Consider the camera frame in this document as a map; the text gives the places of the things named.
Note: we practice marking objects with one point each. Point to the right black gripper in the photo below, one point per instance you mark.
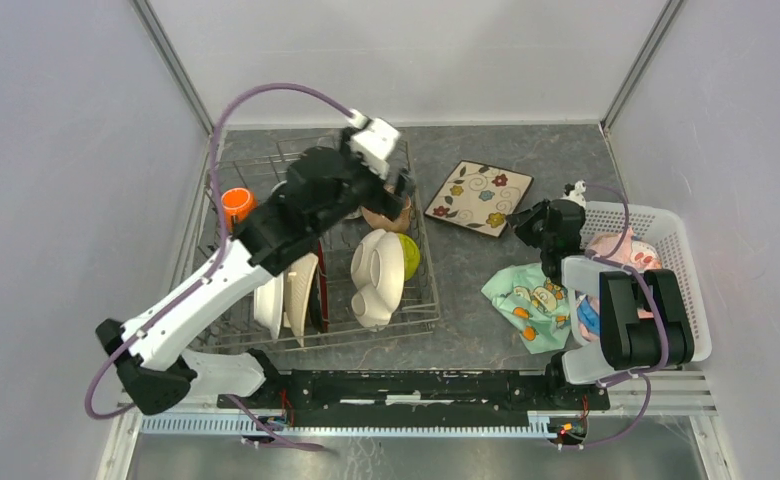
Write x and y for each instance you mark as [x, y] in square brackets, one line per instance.
[519, 221]

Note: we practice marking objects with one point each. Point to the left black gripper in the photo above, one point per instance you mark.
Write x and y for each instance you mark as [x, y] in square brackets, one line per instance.
[386, 203]

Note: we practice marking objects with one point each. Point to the beige brown-rimmed bowl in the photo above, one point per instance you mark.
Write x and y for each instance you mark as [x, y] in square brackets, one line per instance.
[400, 225]

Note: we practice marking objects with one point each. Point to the cream divided plate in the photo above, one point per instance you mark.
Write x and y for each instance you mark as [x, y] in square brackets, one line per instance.
[377, 272]

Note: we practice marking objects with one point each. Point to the lime green bowl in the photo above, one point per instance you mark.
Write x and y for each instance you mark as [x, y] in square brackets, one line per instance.
[412, 256]

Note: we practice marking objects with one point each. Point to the square floral plate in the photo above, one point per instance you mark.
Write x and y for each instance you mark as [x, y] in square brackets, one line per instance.
[479, 197]

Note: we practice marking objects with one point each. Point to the orange mug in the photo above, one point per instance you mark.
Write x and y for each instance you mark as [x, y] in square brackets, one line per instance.
[237, 204]

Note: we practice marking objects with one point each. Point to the red-rimmed beige plate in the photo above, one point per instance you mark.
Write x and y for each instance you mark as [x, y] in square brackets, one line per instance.
[317, 304]

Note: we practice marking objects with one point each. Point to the plain white plate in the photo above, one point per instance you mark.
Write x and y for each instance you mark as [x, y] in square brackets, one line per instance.
[268, 306]

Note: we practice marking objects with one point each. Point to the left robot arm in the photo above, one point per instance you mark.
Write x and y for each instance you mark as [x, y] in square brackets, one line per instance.
[151, 352]

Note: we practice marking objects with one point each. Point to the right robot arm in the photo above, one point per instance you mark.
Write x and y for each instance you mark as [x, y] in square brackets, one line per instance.
[573, 244]

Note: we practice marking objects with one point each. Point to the green cartoon cloth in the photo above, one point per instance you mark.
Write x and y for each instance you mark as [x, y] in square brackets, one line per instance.
[531, 302]

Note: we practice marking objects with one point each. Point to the pink patterned cloth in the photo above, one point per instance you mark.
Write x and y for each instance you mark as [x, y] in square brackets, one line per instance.
[631, 251]

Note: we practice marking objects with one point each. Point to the blue cloth in basket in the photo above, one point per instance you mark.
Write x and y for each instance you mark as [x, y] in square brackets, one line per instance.
[588, 319]

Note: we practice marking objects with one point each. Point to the white plastic basket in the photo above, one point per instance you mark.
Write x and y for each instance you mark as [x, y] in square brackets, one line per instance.
[678, 238]

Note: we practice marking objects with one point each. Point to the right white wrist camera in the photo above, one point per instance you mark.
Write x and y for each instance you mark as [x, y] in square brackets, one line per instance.
[575, 192]

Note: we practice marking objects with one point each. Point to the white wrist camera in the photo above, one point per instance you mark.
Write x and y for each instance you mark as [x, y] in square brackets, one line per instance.
[575, 192]
[374, 140]

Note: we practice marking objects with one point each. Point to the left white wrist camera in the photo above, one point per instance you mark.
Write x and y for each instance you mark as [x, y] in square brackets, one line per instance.
[374, 140]

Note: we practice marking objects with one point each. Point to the grey wire dish rack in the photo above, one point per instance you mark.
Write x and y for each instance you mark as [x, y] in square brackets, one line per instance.
[257, 160]

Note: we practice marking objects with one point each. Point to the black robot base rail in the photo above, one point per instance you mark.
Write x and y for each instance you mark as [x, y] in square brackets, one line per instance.
[416, 402]

